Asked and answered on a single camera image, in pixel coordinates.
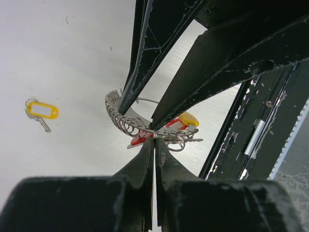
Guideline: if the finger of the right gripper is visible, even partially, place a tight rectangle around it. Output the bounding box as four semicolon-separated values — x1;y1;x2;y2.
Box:
118;0;203;115
150;18;309;130

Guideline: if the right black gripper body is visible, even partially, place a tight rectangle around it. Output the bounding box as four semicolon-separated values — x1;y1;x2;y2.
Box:
195;0;309;35

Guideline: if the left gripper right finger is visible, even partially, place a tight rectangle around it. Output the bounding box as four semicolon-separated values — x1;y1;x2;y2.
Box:
155;139;303;232

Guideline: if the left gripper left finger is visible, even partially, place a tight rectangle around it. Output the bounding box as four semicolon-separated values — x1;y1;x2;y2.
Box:
0;138;154;232

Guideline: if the red key tag with key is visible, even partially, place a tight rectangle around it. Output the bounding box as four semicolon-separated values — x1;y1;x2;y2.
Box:
127;137;147;149

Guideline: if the small red key tag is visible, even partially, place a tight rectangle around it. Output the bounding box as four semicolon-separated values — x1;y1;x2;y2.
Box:
165;118;188;130

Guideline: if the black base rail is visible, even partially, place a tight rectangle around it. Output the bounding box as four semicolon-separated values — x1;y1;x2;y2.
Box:
199;60;309;180

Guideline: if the white cable duct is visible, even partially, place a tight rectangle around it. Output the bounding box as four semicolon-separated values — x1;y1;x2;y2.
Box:
267;100;309;180

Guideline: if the yellow key tag with ring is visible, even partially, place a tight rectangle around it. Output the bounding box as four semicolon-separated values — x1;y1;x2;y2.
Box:
25;98;59;133

